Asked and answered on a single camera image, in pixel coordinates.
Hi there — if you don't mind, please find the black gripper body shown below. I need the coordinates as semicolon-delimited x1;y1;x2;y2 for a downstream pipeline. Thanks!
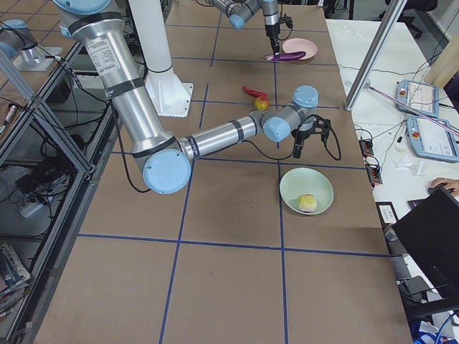
293;123;316;146
265;23;280;44

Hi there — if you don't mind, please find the purple eggplant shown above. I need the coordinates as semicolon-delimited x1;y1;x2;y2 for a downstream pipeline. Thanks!
260;51;306;62

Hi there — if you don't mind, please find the red yellow pomegranate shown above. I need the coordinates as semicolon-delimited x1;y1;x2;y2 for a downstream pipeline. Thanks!
254;96;270;111

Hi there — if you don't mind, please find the pink green peach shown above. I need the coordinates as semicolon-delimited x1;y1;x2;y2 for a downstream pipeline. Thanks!
297;193;318;213

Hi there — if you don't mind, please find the pink plate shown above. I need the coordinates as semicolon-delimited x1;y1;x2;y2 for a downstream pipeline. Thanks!
282;38;318;61

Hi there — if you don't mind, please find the green plate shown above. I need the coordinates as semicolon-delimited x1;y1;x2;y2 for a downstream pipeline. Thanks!
280;168;334;215

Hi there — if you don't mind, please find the red chili pepper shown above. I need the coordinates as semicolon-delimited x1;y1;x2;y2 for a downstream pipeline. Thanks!
242;85;269;98

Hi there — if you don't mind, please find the orange power strip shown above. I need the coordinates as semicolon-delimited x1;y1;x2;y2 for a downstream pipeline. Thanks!
359;138;382;189

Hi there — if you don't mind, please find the near teach pendant tablet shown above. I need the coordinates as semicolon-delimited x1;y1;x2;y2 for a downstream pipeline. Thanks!
407;115;458;163

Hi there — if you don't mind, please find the teach pendant tablet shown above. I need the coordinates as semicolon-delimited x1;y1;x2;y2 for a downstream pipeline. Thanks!
396;79;440;118
407;115;458;163

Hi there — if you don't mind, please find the far teach pendant tablet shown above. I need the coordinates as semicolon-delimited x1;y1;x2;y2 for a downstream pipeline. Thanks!
396;79;440;118

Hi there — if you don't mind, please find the black computer mouse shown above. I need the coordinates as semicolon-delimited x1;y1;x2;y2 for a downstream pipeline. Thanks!
427;183;444;195

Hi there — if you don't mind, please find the grabber reaching stick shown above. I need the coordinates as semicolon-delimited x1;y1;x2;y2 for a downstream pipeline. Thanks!
364;84;458;136

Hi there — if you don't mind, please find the black laptop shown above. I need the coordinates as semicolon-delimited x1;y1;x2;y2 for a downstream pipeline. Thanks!
392;188;458;297

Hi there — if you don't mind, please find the stack of books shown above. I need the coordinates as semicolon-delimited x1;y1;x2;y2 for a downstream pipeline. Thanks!
1;242;32;317

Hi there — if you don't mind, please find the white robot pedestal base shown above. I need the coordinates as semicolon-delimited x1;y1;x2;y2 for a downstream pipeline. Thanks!
129;0;194;118

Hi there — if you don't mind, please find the aluminium frame post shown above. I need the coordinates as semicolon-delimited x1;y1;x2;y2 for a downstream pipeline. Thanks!
344;0;407;111

